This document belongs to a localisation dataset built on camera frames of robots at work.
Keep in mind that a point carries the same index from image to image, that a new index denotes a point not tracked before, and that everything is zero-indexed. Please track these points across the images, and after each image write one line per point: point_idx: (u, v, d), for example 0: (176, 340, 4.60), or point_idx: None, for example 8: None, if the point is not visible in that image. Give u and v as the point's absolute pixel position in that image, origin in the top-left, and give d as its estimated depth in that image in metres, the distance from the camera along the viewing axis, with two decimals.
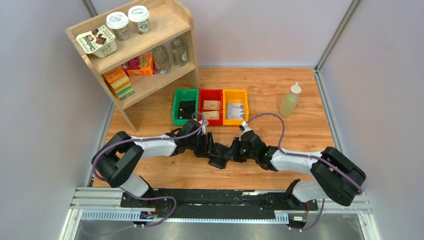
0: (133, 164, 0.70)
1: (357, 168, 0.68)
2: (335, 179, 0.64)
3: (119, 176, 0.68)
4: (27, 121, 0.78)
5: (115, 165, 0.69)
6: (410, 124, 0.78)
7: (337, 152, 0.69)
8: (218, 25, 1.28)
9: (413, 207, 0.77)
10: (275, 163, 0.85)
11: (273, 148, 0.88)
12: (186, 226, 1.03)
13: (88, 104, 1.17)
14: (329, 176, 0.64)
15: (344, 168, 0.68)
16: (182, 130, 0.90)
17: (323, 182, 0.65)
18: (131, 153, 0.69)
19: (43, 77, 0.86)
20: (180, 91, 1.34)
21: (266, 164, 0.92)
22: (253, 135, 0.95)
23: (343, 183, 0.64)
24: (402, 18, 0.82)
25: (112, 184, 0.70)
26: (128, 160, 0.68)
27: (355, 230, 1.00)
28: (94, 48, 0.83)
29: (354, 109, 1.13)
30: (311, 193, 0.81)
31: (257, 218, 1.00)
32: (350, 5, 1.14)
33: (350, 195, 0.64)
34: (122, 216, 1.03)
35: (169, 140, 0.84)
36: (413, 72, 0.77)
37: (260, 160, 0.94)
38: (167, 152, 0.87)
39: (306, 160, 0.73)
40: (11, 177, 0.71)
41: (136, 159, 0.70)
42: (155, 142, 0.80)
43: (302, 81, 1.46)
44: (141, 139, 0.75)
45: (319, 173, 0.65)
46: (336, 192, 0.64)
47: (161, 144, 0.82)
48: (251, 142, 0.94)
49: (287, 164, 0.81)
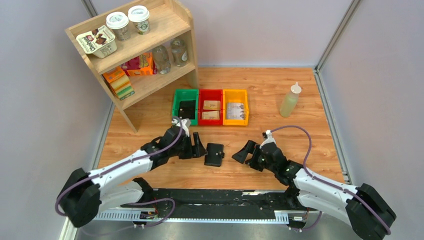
0: (92, 204, 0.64)
1: (390, 208, 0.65)
2: (370, 220, 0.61)
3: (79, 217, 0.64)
4: (27, 120, 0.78)
5: (74, 207, 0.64)
6: (410, 124, 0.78)
7: (374, 192, 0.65)
8: (218, 25, 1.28)
9: (413, 206, 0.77)
10: (298, 183, 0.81)
11: (297, 165, 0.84)
12: (186, 226, 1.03)
13: (87, 105, 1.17)
14: (364, 217, 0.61)
15: (378, 208, 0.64)
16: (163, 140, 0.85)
17: (355, 221, 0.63)
18: (86, 196, 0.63)
19: (43, 77, 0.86)
20: (180, 91, 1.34)
21: (286, 180, 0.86)
22: (276, 148, 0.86)
23: (375, 224, 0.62)
24: (402, 18, 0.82)
25: (77, 223, 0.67)
26: (84, 204, 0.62)
27: (355, 230, 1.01)
28: (94, 48, 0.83)
29: (354, 109, 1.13)
30: (320, 206, 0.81)
31: (257, 218, 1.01)
32: (350, 6, 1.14)
33: (380, 236, 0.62)
34: (121, 216, 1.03)
35: (142, 159, 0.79)
36: (412, 72, 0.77)
37: (280, 175, 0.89)
38: (143, 170, 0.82)
39: (338, 192, 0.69)
40: (11, 177, 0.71)
41: (94, 200, 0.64)
42: (124, 167, 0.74)
43: (301, 81, 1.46)
44: (99, 174, 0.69)
45: (355, 213, 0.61)
46: (367, 231, 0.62)
47: (132, 167, 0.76)
48: (273, 156, 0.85)
49: (309, 187, 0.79)
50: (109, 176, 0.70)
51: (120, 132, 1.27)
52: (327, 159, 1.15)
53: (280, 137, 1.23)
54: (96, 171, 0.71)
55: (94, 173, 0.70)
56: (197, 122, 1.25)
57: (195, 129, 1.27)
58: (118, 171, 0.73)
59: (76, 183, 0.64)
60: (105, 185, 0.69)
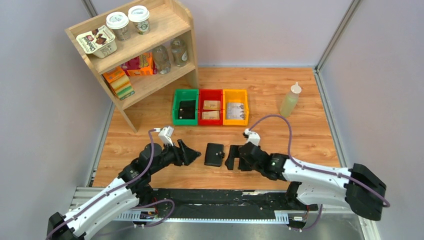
0: None
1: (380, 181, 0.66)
2: (369, 199, 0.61)
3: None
4: (27, 120, 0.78)
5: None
6: (410, 124, 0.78)
7: (365, 168, 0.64)
8: (219, 25, 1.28)
9: (413, 206, 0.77)
10: (288, 176, 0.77)
11: (281, 156, 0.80)
12: (186, 226, 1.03)
13: (87, 105, 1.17)
14: (364, 198, 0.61)
15: (371, 184, 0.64)
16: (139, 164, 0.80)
17: (356, 203, 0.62)
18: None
19: (43, 77, 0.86)
20: (180, 91, 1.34)
21: (274, 175, 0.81)
22: (253, 146, 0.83)
23: (374, 200, 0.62)
24: (402, 18, 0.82)
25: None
26: None
27: (355, 230, 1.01)
28: (94, 48, 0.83)
29: (354, 109, 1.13)
30: (319, 199, 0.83)
31: (256, 218, 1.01)
32: (350, 6, 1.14)
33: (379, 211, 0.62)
34: (122, 216, 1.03)
35: (118, 190, 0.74)
36: (413, 72, 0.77)
37: (267, 172, 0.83)
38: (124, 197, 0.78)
39: (333, 178, 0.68)
40: (11, 177, 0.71)
41: None
42: (100, 203, 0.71)
43: (301, 81, 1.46)
44: (73, 217, 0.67)
45: (357, 197, 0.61)
46: (368, 211, 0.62)
47: (109, 200, 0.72)
48: (252, 155, 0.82)
49: (301, 177, 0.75)
50: (84, 217, 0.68)
51: (120, 132, 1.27)
52: (327, 160, 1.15)
53: (280, 137, 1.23)
54: (71, 214, 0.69)
55: (69, 216, 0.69)
56: (197, 122, 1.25)
57: (195, 129, 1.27)
58: (93, 208, 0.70)
59: (51, 232, 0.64)
60: (81, 227, 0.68)
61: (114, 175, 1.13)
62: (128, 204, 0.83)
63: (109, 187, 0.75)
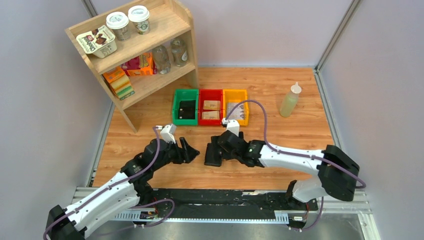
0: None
1: (354, 162, 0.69)
2: (340, 179, 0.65)
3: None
4: (27, 120, 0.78)
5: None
6: (410, 124, 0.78)
7: (338, 150, 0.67)
8: (219, 25, 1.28)
9: (413, 206, 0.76)
10: (265, 161, 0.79)
11: (259, 143, 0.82)
12: (186, 226, 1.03)
13: (87, 105, 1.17)
14: (335, 178, 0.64)
15: (344, 165, 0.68)
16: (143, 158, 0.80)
17: (327, 183, 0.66)
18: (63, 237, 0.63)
19: (43, 77, 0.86)
20: (180, 91, 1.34)
21: (252, 161, 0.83)
22: (230, 134, 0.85)
23: (345, 181, 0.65)
24: (402, 18, 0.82)
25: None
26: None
27: (355, 230, 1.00)
28: (94, 48, 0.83)
29: (354, 109, 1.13)
30: (309, 193, 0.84)
31: (257, 218, 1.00)
32: (350, 6, 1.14)
33: (352, 191, 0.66)
34: (122, 216, 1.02)
35: (121, 184, 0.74)
36: (412, 72, 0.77)
37: (245, 159, 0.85)
38: (126, 192, 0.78)
39: (307, 160, 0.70)
40: (11, 176, 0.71)
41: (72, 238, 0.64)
42: (102, 197, 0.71)
43: (302, 81, 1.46)
44: (74, 210, 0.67)
45: (326, 176, 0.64)
46: (340, 191, 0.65)
47: (111, 193, 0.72)
48: (229, 143, 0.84)
49: (277, 162, 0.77)
50: (86, 210, 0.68)
51: (120, 132, 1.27)
52: None
53: (280, 137, 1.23)
54: (72, 207, 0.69)
55: (70, 209, 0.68)
56: (197, 122, 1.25)
57: (195, 129, 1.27)
58: (96, 201, 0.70)
59: (51, 224, 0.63)
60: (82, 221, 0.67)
61: (114, 175, 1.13)
62: (129, 202, 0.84)
63: (111, 181, 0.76)
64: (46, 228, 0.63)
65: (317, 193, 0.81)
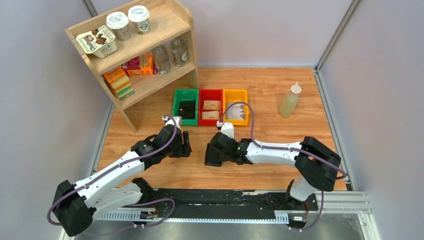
0: (82, 215, 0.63)
1: (334, 153, 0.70)
2: (319, 168, 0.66)
3: (72, 228, 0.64)
4: (27, 120, 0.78)
5: (65, 219, 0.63)
6: (410, 124, 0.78)
7: (316, 141, 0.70)
8: (218, 25, 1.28)
9: (413, 207, 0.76)
10: (251, 157, 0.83)
11: (246, 141, 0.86)
12: (186, 226, 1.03)
13: (88, 104, 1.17)
14: (313, 167, 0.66)
15: (324, 156, 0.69)
16: (157, 140, 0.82)
17: (307, 174, 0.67)
18: (74, 210, 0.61)
19: (43, 77, 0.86)
20: (180, 91, 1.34)
21: (240, 159, 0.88)
22: (219, 134, 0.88)
23: (325, 170, 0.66)
24: (402, 18, 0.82)
25: (73, 232, 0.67)
26: (73, 217, 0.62)
27: (356, 230, 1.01)
28: (94, 48, 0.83)
29: (354, 109, 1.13)
30: (303, 189, 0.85)
31: (256, 218, 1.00)
32: (350, 6, 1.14)
33: (332, 180, 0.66)
34: (122, 216, 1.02)
35: (132, 163, 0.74)
36: (413, 72, 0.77)
37: (234, 157, 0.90)
38: (136, 172, 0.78)
39: (286, 153, 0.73)
40: (11, 177, 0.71)
41: (83, 212, 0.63)
42: (113, 173, 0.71)
43: (302, 81, 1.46)
44: (85, 185, 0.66)
45: (304, 166, 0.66)
46: (320, 180, 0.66)
47: (122, 171, 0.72)
48: (219, 143, 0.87)
49: (262, 157, 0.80)
50: (96, 186, 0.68)
51: (120, 132, 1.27)
52: None
53: (280, 137, 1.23)
54: (82, 182, 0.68)
55: (80, 184, 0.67)
56: (197, 122, 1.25)
57: (195, 129, 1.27)
58: (106, 178, 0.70)
59: (61, 198, 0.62)
60: (93, 196, 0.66)
61: None
62: (132, 196, 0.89)
63: (121, 159, 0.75)
64: (57, 201, 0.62)
65: (310, 189, 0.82)
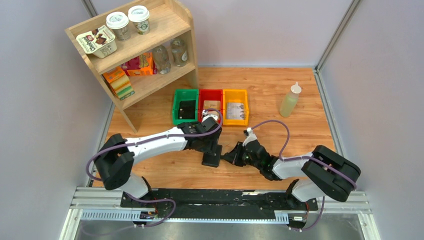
0: (124, 171, 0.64)
1: (350, 162, 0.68)
2: (328, 175, 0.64)
3: (110, 182, 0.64)
4: (27, 121, 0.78)
5: (108, 170, 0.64)
6: (410, 125, 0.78)
7: (327, 150, 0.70)
8: (219, 25, 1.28)
9: (413, 206, 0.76)
10: (277, 171, 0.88)
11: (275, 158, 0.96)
12: (186, 225, 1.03)
13: (88, 104, 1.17)
14: (320, 172, 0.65)
15: (336, 164, 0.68)
16: (201, 126, 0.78)
17: (315, 179, 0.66)
18: (120, 161, 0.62)
19: (43, 77, 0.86)
20: (180, 91, 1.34)
21: (271, 175, 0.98)
22: (261, 146, 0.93)
23: (335, 179, 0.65)
24: (402, 18, 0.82)
25: (108, 187, 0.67)
26: (117, 169, 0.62)
27: (355, 230, 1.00)
28: (94, 48, 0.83)
29: (354, 109, 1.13)
30: (308, 193, 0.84)
31: (257, 218, 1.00)
32: (350, 6, 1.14)
33: (345, 190, 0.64)
34: (122, 216, 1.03)
35: (178, 137, 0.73)
36: (412, 73, 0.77)
37: (265, 171, 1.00)
38: (176, 147, 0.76)
39: (299, 162, 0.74)
40: (11, 177, 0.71)
41: (126, 168, 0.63)
42: (158, 142, 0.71)
43: (301, 81, 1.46)
44: (135, 143, 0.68)
45: (311, 172, 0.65)
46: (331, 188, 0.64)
47: (167, 142, 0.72)
48: (257, 154, 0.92)
49: (285, 170, 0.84)
50: (144, 147, 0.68)
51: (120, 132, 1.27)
52: None
53: (280, 137, 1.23)
54: (133, 139, 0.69)
55: (130, 140, 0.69)
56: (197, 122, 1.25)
57: None
58: (152, 143, 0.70)
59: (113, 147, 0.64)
60: (139, 155, 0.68)
61: None
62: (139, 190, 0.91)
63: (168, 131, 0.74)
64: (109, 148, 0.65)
65: (316, 193, 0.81)
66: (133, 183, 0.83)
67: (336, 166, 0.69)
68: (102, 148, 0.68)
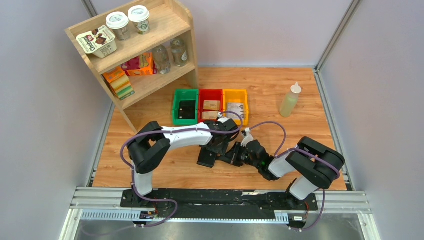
0: (160, 156, 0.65)
1: (334, 151, 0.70)
2: (310, 163, 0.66)
3: (144, 166, 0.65)
4: (27, 121, 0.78)
5: (143, 154, 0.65)
6: (410, 124, 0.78)
7: (310, 141, 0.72)
8: (219, 25, 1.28)
9: (413, 206, 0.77)
10: (273, 169, 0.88)
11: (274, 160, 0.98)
12: (186, 226, 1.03)
13: (88, 104, 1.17)
14: (303, 160, 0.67)
15: (319, 153, 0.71)
16: (223, 125, 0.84)
17: (297, 168, 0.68)
18: (159, 145, 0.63)
19: (43, 77, 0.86)
20: (180, 91, 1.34)
21: (269, 176, 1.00)
22: (260, 147, 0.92)
23: (318, 167, 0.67)
24: (402, 18, 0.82)
25: (140, 171, 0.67)
26: (154, 153, 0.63)
27: (355, 230, 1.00)
28: (94, 48, 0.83)
29: (354, 109, 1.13)
30: (303, 187, 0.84)
31: (257, 219, 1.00)
32: (350, 6, 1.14)
33: (328, 177, 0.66)
34: (122, 216, 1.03)
35: (205, 131, 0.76)
36: (412, 73, 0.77)
37: (264, 172, 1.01)
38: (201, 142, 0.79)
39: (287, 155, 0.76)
40: (11, 177, 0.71)
41: (163, 153, 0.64)
42: (190, 133, 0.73)
43: (301, 81, 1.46)
44: (171, 131, 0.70)
45: (294, 160, 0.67)
46: (313, 176, 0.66)
47: (195, 135, 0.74)
48: (257, 155, 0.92)
49: (278, 166, 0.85)
50: (178, 137, 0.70)
51: (120, 132, 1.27)
52: None
53: (280, 137, 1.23)
54: (168, 128, 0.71)
55: (166, 129, 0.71)
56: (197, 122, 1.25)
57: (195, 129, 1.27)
58: (185, 133, 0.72)
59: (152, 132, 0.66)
60: (172, 143, 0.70)
61: (114, 175, 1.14)
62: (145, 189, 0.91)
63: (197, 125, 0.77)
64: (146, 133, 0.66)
65: (311, 187, 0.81)
66: (146, 179, 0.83)
67: (319, 156, 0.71)
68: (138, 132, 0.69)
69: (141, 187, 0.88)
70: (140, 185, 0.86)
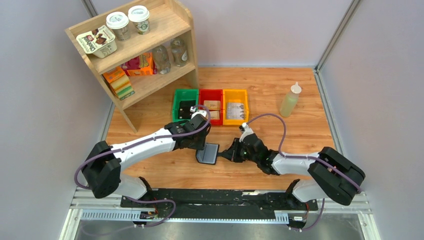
0: (112, 178, 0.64)
1: (358, 168, 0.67)
2: (334, 178, 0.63)
3: (101, 190, 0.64)
4: (27, 121, 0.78)
5: (97, 178, 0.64)
6: (410, 125, 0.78)
7: (334, 152, 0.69)
8: (219, 25, 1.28)
9: (413, 207, 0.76)
10: (277, 167, 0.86)
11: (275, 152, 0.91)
12: (186, 225, 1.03)
13: (88, 104, 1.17)
14: (326, 174, 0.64)
15: (342, 167, 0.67)
16: (189, 124, 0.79)
17: (319, 180, 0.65)
18: (108, 168, 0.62)
19: (43, 77, 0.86)
20: (180, 91, 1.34)
21: (268, 169, 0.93)
22: (257, 139, 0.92)
23: (342, 183, 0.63)
24: (402, 18, 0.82)
25: (99, 195, 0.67)
26: (105, 177, 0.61)
27: (355, 230, 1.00)
28: (94, 48, 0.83)
29: (354, 109, 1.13)
30: (310, 193, 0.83)
31: (257, 218, 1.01)
32: (350, 6, 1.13)
33: (349, 194, 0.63)
34: (122, 216, 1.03)
35: (165, 138, 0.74)
36: (413, 73, 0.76)
37: (263, 165, 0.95)
38: (165, 149, 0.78)
39: (304, 161, 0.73)
40: (11, 177, 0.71)
41: (114, 174, 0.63)
42: (146, 145, 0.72)
43: (301, 81, 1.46)
44: (121, 148, 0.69)
45: (317, 173, 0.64)
46: (335, 191, 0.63)
47: (154, 145, 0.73)
48: (255, 147, 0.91)
49: (287, 168, 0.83)
50: (131, 152, 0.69)
51: (120, 132, 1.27)
52: None
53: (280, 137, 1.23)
54: (118, 145, 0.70)
55: (116, 146, 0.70)
56: None
57: None
58: (140, 147, 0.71)
59: (99, 156, 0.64)
60: (126, 160, 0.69)
61: None
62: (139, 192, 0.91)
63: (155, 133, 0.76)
64: (93, 157, 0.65)
65: (319, 194, 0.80)
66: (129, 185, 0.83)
67: (341, 169, 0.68)
68: (88, 157, 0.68)
69: (130, 193, 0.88)
70: (129, 191, 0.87)
